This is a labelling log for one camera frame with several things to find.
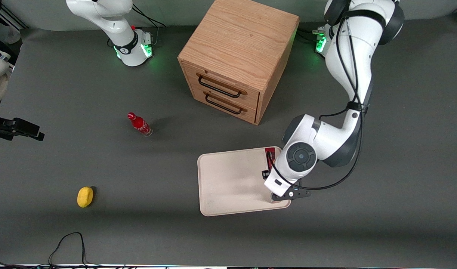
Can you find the wooden drawer cabinet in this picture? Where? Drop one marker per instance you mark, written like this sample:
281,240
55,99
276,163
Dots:
239,41

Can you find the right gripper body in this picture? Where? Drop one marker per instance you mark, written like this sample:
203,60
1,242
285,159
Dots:
4,127

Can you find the wooden drawer front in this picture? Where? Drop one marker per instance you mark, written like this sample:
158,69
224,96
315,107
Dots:
222,84
224,106

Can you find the aluminium frame rail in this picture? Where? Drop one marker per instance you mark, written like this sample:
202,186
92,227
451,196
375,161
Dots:
11,18

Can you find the beige plastic tray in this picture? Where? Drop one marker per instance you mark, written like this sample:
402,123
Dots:
232,183

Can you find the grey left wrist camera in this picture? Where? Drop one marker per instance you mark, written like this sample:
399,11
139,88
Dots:
292,194

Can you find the yellow lemon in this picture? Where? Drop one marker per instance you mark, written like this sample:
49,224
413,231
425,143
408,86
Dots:
85,197

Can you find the small white rounded object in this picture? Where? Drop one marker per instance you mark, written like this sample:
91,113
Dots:
12,35

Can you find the red cola bottle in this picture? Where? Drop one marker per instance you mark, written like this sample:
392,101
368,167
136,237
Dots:
139,124

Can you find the red cookie box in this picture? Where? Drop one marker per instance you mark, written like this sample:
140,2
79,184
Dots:
270,153

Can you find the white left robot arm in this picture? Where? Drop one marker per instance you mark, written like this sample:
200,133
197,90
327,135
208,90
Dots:
348,67

